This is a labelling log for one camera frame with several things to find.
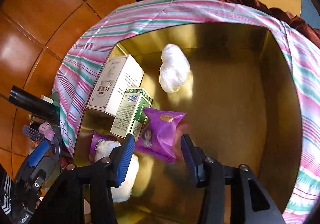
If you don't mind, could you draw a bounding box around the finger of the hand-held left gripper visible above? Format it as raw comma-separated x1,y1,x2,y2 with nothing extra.
27,139,52,168
22,125,47,140

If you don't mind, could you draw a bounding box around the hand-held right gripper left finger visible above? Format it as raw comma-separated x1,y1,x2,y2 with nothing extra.
30,133,136,224

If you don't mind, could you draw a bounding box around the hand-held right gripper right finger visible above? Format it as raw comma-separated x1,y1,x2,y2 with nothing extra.
180,133,287,224

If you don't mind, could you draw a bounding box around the purple snack packet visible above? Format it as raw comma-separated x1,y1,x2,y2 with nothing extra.
135,107,187,164
89,130,119,164

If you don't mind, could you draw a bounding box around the gold tin box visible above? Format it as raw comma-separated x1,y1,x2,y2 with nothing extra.
72,23,303,224

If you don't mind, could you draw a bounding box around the white plastic bundle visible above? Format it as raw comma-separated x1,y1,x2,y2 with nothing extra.
159,44,191,94

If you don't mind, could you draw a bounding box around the person's left forearm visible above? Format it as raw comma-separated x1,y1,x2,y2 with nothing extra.
0,164,15,217

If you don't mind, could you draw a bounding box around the grey metal disc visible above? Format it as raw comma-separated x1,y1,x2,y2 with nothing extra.
49,136,62,167

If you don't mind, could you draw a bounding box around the black cylinder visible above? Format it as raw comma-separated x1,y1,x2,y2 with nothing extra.
9,85,57,119

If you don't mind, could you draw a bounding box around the white fluffy plush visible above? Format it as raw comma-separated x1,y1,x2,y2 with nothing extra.
94,140,140,203

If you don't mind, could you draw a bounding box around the green and white box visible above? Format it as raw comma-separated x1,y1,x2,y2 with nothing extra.
110,87,153,139

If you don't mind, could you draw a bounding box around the cream cardboard box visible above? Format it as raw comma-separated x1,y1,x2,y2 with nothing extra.
86,55,145,117

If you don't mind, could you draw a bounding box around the striped bed sheet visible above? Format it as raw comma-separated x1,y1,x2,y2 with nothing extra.
54,0,320,224

